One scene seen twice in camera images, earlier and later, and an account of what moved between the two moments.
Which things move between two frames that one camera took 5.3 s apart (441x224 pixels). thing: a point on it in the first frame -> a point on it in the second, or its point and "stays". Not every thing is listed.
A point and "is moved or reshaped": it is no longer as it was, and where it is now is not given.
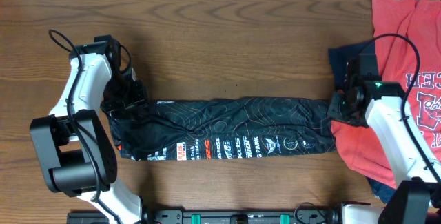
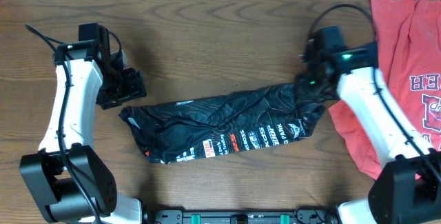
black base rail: (295, 216) stays
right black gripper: (333, 108) -> (302, 95)
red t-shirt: (408, 47) stays
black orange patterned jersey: (225, 129) is moved or reshaped
